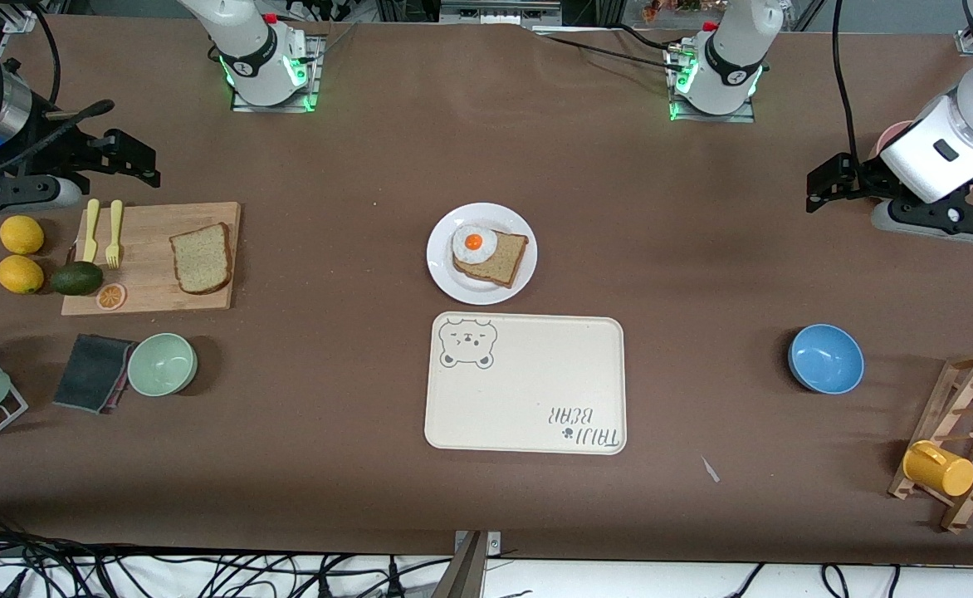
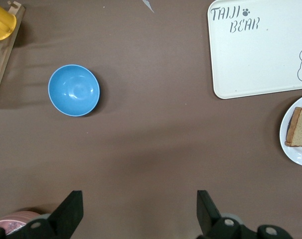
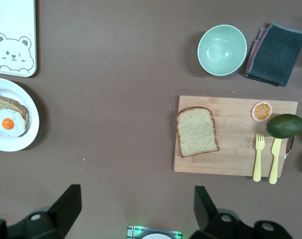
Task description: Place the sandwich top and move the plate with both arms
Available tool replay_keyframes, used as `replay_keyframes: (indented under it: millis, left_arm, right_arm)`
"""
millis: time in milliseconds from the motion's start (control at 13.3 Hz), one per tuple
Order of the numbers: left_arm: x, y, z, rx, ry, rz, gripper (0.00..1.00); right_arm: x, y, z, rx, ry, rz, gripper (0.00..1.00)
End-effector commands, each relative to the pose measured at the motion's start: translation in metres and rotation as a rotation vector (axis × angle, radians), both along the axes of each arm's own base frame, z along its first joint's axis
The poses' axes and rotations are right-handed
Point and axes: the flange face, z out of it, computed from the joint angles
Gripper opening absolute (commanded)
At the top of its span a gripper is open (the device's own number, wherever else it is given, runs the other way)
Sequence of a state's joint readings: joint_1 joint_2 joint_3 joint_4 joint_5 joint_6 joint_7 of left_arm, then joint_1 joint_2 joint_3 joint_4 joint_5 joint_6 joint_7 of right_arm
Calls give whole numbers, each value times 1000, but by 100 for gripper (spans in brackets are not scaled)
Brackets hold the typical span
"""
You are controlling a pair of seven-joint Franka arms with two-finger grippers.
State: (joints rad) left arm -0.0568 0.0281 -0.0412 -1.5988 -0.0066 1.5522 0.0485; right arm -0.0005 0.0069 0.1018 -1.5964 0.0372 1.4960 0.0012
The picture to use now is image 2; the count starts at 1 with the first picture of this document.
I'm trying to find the square brown bread slice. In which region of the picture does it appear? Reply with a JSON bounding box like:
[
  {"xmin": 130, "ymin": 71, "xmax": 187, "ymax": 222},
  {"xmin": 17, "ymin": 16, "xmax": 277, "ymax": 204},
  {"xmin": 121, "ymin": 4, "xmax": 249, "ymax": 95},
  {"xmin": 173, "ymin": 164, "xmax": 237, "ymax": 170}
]
[{"xmin": 285, "ymin": 107, "xmax": 302, "ymax": 149}]

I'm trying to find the yellow mug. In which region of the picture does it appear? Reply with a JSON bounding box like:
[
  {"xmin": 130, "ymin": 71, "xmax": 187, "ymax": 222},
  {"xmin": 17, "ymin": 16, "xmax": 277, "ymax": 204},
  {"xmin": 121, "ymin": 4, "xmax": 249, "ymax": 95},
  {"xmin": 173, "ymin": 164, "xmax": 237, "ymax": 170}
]
[{"xmin": 0, "ymin": 0, "xmax": 17, "ymax": 41}]

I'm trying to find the cream tray with bear print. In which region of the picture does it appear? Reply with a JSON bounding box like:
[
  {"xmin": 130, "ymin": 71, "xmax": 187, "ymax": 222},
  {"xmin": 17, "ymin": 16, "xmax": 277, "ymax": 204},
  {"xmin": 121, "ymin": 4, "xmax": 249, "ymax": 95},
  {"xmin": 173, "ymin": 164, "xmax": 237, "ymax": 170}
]
[{"xmin": 207, "ymin": 0, "xmax": 302, "ymax": 100}]

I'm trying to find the blue bowl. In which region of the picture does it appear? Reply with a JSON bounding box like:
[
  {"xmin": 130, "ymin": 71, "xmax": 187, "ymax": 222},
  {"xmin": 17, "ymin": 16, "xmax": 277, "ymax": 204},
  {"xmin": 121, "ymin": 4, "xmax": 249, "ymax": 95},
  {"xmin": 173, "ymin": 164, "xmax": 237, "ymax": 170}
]
[{"xmin": 47, "ymin": 64, "xmax": 101, "ymax": 118}]

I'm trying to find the pink cup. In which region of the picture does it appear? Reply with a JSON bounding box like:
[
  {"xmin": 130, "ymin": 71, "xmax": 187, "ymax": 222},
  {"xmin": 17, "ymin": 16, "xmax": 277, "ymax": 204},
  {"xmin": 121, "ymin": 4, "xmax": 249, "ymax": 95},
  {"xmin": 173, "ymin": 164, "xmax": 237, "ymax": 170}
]
[{"xmin": 0, "ymin": 211, "xmax": 41, "ymax": 236}]

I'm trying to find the white round plate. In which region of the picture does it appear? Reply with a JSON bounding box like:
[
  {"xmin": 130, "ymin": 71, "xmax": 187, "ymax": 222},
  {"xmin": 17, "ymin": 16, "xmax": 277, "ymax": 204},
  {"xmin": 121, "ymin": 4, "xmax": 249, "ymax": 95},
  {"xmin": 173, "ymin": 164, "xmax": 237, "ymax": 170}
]
[{"xmin": 280, "ymin": 93, "xmax": 302, "ymax": 167}]

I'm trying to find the wooden mug rack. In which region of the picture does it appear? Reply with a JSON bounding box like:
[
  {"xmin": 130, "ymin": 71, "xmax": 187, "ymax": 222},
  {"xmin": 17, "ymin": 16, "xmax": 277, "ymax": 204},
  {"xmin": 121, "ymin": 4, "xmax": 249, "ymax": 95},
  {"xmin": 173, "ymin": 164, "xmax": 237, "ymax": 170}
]
[{"xmin": 0, "ymin": 0, "xmax": 26, "ymax": 109}]

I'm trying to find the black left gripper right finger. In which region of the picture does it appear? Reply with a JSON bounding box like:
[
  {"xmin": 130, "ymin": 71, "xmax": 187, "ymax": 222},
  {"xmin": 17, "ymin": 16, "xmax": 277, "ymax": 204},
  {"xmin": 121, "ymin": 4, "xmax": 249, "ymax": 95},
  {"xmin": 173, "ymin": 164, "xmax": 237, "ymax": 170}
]
[{"xmin": 196, "ymin": 190, "xmax": 257, "ymax": 239}]

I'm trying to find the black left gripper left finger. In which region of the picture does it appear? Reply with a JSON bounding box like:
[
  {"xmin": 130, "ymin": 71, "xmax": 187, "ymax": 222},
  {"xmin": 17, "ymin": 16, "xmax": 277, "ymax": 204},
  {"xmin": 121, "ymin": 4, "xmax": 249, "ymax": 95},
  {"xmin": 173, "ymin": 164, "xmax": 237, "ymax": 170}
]
[{"xmin": 17, "ymin": 190, "xmax": 84, "ymax": 239}]

